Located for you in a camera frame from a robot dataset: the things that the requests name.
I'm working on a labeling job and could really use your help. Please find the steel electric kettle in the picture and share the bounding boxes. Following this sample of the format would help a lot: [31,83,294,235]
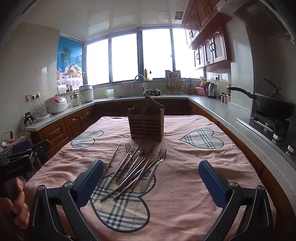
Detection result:
[204,82,218,99]

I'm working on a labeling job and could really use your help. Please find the light wooden chopstick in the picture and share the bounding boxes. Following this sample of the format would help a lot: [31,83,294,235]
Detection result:
[99,144,120,186]

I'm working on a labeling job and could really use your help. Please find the tropical fruit wall poster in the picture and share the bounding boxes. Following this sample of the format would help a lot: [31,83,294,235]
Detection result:
[57,36,84,86]

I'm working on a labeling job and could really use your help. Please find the red and white rice cooker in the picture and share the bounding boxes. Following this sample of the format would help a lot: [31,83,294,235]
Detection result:
[44,96,69,115]

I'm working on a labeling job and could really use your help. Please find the range hood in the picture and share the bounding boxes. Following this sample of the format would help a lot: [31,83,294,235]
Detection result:
[217,0,296,40]

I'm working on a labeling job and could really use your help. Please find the wooden utensil holder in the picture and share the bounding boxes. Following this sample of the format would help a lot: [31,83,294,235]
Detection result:
[128,96,164,142]

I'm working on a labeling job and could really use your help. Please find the wooden wall cabinets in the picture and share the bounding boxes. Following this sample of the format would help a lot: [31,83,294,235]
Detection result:
[181,0,232,70]

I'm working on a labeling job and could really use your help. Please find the black gas stove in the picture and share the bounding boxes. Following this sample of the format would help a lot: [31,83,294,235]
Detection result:
[236,111,296,158]

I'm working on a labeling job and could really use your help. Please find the black power cable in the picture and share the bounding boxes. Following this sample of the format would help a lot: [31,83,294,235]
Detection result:
[29,97,47,115]

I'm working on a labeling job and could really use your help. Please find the kitchen window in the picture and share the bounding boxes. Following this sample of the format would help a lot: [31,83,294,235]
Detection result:
[84,28,204,86]

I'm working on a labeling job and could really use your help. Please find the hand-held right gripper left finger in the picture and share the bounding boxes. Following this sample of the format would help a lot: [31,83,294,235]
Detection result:
[28,159,107,241]

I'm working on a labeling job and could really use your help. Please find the large white electric cooker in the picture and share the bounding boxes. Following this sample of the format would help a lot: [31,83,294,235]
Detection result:
[79,85,95,103]

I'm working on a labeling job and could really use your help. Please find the black wok with lid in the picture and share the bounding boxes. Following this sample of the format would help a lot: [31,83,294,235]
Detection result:
[228,78,294,120]

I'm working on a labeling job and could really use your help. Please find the bunch of green vegetables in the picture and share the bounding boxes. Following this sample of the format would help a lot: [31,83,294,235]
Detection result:
[142,88,163,96]

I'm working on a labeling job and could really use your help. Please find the curved sink faucet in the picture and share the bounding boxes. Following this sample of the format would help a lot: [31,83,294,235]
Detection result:
[134,75,147,92]

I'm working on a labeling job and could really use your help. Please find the small white kitchen appliance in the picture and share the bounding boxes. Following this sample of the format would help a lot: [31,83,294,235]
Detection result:
[70,91,84,107]

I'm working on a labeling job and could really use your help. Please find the person's left hand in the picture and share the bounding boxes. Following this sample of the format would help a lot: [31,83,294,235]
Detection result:
[0,179,30,230]

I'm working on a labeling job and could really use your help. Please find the metal dish rack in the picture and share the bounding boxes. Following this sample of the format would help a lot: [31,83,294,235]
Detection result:
[165,70,183,94]

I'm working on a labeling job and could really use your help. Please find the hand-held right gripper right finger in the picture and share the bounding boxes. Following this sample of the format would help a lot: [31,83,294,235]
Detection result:
[198,160,274,241]

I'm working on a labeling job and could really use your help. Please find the pink heart-print tablecloth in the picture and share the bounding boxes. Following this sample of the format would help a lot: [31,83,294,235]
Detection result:
[23,115,277,241]

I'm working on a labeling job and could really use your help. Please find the pile of patterned chopsticks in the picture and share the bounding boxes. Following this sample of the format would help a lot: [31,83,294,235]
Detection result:
[100,141,162,202]

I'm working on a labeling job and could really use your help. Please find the grey kitchen countertop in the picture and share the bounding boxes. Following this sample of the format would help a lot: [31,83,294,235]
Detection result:
[24,94,296,193]

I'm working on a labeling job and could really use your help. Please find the pink spice jar set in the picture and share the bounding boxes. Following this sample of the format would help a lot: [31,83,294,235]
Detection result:
[220,91,231,104]

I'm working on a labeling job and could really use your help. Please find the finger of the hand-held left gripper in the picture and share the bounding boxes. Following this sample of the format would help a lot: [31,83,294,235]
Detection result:
[28,140,51,163]
[10,140,32,154]

